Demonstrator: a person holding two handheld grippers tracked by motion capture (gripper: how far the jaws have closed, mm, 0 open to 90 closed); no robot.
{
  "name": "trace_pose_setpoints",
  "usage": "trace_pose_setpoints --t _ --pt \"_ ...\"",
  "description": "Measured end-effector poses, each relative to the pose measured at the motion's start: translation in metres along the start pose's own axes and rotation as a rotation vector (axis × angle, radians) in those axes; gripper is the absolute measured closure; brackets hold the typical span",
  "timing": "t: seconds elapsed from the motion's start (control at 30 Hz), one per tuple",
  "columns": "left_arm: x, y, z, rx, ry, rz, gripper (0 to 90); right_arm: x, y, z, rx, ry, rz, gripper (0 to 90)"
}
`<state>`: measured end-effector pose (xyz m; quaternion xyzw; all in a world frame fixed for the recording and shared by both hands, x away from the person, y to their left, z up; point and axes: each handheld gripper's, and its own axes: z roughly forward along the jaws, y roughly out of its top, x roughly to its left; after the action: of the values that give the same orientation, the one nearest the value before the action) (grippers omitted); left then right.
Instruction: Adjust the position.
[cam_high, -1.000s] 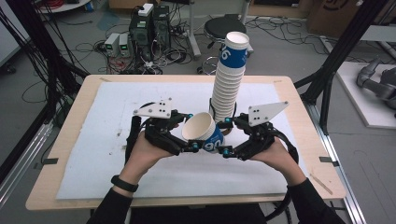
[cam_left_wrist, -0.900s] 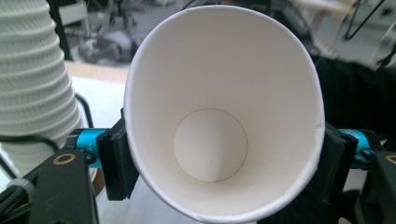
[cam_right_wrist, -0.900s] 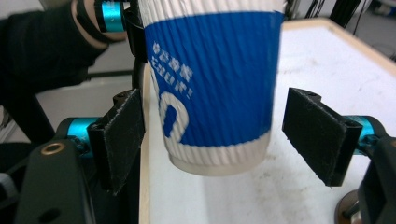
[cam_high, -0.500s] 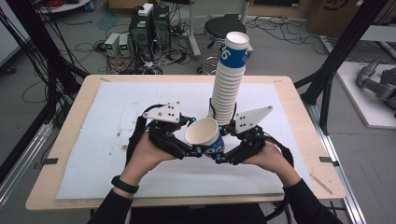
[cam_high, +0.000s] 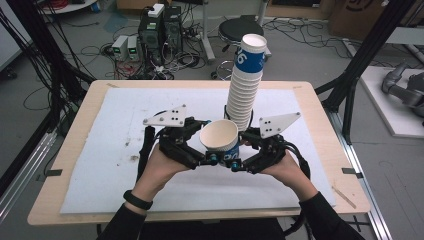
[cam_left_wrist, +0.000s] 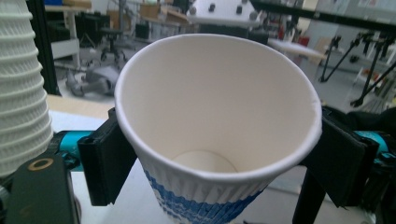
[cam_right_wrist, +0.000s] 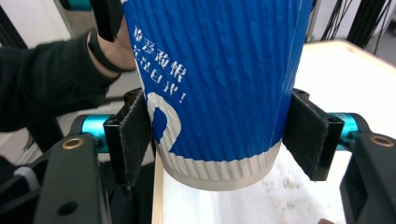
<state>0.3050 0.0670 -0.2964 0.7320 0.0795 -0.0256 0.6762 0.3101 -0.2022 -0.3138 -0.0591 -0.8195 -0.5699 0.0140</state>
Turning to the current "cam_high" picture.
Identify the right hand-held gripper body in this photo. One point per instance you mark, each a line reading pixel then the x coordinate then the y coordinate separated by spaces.
pixel 271 150

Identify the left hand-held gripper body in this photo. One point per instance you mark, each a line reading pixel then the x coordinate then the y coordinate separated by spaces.
pixel 173 143

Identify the blue label paper cup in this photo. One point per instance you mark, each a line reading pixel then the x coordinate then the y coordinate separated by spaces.
pixel 218 135

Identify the stack of white paper cups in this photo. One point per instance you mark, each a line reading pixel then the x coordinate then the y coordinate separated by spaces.
pixel 245 90

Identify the person's right hand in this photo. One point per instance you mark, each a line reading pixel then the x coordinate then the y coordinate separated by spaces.
pixel 293 176

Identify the person's left hand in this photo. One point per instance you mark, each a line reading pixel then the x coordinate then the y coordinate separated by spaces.
pixel 156 176

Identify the black wristband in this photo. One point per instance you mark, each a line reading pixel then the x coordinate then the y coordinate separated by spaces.
pixel 136 200

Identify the white table mat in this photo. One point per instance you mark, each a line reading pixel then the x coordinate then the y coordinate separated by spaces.
pixel 116 186

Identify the black tape piece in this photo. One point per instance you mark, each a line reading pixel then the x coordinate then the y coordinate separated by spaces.
pixel 351 171
pixel 53 172

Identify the tan tape strip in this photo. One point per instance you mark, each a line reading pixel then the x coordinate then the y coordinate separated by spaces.
pixel 344 197

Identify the white table leg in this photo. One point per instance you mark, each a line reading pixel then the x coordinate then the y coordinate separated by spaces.
pixel 207 36

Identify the black computer tower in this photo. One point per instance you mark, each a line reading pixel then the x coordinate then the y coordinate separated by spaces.
pixel 173 30
pixel 151 40

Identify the black round stool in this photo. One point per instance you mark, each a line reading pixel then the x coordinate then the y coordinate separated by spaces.
pixel 238 30

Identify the grey power supply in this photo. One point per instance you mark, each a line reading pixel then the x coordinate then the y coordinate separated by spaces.
pixel 120 46
pixel 133 46

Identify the white floor board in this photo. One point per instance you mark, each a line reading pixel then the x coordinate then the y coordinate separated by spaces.
pixel 383 113

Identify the white box device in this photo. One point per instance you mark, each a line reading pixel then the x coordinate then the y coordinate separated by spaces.
pixel 156 10

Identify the brown cardboard box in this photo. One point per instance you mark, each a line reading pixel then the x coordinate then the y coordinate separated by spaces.
pixel 356 16

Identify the aluminium rail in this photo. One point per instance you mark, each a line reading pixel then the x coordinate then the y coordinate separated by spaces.
pixel 363 186
pixel 23 176

